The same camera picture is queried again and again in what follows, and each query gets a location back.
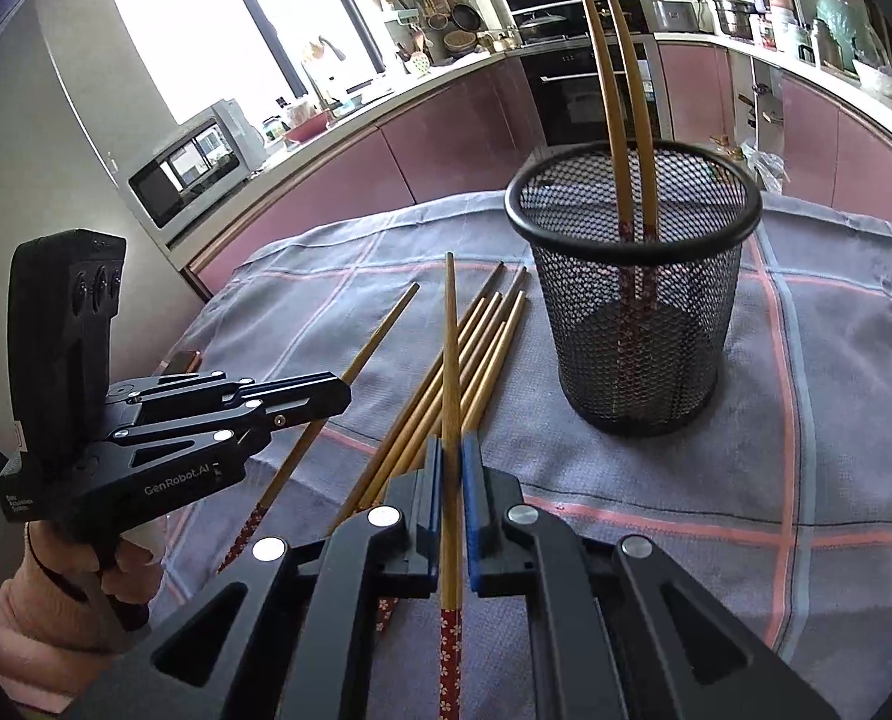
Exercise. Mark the silver microwave oven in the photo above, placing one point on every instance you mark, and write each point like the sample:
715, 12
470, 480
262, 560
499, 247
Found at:
191, 172

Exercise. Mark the black mesh utensil holder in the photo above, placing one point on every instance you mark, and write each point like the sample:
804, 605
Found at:
641, 360

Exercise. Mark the red basin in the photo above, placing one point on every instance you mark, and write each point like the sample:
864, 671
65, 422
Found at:
307, 129

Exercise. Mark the grey plaid tablecloth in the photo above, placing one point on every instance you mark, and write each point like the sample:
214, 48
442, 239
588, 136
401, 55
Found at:
828, 427

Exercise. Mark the pink base cabinets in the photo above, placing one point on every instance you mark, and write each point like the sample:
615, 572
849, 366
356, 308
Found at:
813, 127
431, 142

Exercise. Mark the wok with glass lid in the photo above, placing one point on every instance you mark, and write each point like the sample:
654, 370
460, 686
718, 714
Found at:
542, 26

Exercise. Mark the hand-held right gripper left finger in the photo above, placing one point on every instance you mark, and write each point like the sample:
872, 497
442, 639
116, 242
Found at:
434, 495

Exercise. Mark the teal glass container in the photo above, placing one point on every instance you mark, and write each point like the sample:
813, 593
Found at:
839, 26

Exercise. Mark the hanging frying pan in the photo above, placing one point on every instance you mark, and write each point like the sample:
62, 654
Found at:
468, 16

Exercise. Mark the bunch of wooden chopsticks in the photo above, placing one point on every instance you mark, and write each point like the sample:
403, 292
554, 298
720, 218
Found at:
485, 341

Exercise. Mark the clear plastic bag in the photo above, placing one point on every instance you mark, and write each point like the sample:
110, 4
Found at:
766, 169

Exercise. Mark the silver countertop appliance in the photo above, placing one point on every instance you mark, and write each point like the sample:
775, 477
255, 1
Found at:
674, 15

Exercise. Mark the person's left hand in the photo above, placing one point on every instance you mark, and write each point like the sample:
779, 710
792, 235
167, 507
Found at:
134, 566

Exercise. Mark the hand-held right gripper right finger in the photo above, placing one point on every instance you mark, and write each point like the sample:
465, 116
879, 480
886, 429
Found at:
474, 510

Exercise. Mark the kitchen window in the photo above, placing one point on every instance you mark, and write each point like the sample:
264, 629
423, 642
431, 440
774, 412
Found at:
191, 37

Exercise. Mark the stainless steel stockpot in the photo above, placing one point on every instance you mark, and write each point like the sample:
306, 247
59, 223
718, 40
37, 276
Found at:
734, 19

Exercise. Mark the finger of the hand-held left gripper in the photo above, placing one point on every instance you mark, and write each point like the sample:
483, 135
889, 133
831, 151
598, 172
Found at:
191, 427
303, 394

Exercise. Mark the black built-in oven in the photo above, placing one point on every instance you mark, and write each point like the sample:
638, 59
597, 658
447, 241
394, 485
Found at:
566, 105

